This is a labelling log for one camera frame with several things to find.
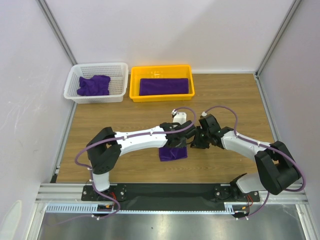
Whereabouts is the purple towel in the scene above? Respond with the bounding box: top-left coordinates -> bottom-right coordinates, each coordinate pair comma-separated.
158,147 -> 188,162
77,75 -> 111,97
139,78 -> 189,96

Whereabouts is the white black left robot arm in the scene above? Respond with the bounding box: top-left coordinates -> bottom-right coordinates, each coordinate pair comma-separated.
87,120 -> 197,200

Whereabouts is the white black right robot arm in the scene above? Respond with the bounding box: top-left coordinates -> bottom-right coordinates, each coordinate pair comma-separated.
191,112 -> 303,201

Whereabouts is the yellow plastic tray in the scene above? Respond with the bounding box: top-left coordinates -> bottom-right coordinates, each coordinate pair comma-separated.
129,64 -> 195,103

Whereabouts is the white perforated plastic basket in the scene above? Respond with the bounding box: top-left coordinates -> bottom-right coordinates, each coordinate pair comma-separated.
63,62 -> 129,104

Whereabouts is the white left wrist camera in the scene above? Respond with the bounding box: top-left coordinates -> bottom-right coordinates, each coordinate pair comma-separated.
171,110 -> 187,125

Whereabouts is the white slotted cable duct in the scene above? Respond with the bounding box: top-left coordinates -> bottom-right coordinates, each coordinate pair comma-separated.
46,203 -> 240,215

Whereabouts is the aluminium frame rail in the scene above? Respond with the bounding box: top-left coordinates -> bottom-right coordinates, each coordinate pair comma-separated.
35,182 -> 309,205

